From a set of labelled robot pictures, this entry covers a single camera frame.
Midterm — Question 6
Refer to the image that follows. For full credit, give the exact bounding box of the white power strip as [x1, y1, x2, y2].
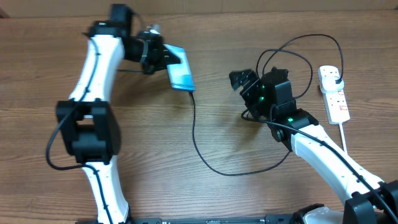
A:
[318, 65, 350, 124]

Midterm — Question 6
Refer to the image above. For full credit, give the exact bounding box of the white charger plug adapter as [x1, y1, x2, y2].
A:
[320, 76, 345, 94]

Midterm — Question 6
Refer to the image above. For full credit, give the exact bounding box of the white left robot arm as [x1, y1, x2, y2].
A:
[45, 4, 188, 223]

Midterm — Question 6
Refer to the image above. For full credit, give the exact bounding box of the black charger cable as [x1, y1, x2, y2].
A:
[188, 34, 345, 177]

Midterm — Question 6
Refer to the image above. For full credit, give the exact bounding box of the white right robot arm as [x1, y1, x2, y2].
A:
[229, 68, 397, 223]

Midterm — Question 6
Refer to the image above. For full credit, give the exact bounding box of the Samsung Galaxy smartphone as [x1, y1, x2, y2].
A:
[164, 44, 195, 92]

